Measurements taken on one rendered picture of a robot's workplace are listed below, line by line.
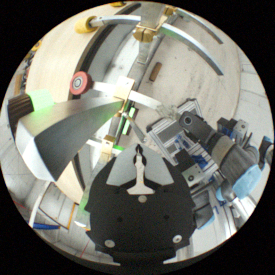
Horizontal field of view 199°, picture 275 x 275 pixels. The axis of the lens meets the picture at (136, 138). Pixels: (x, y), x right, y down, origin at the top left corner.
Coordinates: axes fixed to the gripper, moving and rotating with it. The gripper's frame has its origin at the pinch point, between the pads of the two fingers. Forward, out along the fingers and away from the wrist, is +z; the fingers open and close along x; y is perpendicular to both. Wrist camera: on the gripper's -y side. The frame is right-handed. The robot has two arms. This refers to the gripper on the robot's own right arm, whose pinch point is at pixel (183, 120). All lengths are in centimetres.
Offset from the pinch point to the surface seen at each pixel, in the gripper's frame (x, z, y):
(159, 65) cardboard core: 56, 74, -14
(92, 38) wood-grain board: 19, -8, -46
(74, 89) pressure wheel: -2.4, -9.0, -42.1
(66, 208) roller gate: -768, -71, -307
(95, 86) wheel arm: -0.4, -4.3, -36.7
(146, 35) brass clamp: 16.5, -13.7, -25.7
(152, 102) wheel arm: 0.3, -3.9, -16.5
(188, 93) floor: 45, 83, 46
